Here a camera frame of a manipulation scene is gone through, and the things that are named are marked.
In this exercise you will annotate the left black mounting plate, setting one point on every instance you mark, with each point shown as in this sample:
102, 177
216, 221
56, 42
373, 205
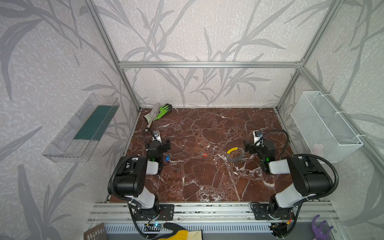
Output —
165, 212

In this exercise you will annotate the pink object in basket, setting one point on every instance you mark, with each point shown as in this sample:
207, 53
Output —
318, 150

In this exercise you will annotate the clear plastic wall tray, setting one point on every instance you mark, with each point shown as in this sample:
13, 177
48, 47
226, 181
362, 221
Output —
79, 138

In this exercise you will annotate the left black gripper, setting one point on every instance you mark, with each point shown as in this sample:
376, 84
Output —
163, 145

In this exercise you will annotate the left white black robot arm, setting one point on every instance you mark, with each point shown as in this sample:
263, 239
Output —
127, 182

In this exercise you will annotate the white wire mesh basket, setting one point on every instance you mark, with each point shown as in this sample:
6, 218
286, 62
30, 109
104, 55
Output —
320, 123

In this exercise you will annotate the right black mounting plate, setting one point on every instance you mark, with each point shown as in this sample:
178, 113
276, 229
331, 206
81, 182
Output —
271, 212

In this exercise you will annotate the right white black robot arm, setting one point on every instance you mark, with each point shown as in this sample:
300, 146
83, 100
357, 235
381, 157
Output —
313, 177

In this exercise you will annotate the purple hand-shaped object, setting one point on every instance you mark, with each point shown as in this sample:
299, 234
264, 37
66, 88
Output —
319, 233

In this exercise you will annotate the black mounting plate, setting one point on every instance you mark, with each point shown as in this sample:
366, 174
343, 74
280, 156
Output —
271, 212
165, 212

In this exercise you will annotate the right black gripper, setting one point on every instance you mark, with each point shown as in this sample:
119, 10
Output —
252, 147

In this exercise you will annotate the keyring with yellow tag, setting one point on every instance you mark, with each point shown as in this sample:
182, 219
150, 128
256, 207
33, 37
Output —
235, 154

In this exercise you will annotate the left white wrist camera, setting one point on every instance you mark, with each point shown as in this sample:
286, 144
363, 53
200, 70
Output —
156, 136

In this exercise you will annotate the grey work glove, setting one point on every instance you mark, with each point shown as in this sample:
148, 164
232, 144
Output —
153, 114

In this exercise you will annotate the yellow black glove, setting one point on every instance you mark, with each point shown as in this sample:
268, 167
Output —
180, 233

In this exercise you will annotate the green black work glove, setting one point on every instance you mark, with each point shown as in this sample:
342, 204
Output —
164, 110

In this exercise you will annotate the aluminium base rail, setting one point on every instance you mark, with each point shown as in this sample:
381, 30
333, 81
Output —
211, 218

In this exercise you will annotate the brown perforated plastic piece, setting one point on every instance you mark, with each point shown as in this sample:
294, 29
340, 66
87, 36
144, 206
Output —
96, 233

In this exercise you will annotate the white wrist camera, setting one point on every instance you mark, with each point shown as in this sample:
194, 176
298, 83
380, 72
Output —
257, 137
156, 136

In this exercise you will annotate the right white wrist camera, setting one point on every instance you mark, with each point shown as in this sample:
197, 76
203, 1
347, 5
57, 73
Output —
257, 137

